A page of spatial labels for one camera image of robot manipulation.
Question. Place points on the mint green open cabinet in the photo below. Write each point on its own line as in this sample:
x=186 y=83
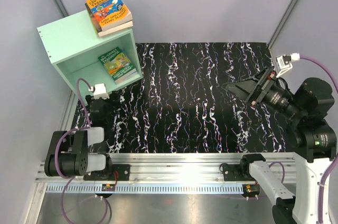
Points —
x=74 y=47

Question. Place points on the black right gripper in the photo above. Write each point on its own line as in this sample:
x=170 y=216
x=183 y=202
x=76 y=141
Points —
x=251 y=90

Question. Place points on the left small circuit board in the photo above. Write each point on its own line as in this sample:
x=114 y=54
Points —
x=108 y=187

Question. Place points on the right small circuit board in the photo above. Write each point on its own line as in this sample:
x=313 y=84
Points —
x=251 y=188

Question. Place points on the dark tale two cities book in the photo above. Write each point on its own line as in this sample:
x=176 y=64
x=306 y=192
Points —
x=98 y=27

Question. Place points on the green 104-storey treehouse book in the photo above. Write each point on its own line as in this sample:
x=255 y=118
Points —
x=117 y=64

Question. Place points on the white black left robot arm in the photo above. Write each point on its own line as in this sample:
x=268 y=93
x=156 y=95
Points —
x=68 y=154

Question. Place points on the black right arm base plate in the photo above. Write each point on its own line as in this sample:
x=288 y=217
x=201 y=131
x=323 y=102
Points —
x=234 y=173

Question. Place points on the aluminium mounting rail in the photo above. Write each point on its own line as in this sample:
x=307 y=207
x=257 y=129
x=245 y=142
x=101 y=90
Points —
x=182 y=168

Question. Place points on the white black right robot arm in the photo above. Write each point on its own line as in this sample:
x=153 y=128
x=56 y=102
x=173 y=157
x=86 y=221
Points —
x=313 y=141

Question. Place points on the blue cartoon cover book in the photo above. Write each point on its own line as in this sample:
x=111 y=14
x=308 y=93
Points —
x=108 y=11

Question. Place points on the white slotted cable duct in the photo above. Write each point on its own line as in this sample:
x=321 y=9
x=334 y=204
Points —
x=125 y=188

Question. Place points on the small circuit board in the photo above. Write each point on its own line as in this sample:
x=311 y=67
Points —
x=251 y=188
x=108 y=187

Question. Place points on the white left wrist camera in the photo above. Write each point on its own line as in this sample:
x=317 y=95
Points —
x=99 y=91

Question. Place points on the black marbled table mat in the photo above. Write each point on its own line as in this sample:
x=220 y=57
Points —
x=181 y=104

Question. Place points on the lime green paperback book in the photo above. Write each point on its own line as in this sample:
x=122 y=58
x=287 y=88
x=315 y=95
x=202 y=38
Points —
x=114 y=30

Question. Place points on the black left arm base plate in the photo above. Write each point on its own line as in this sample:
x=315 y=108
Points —
x=121 y=171

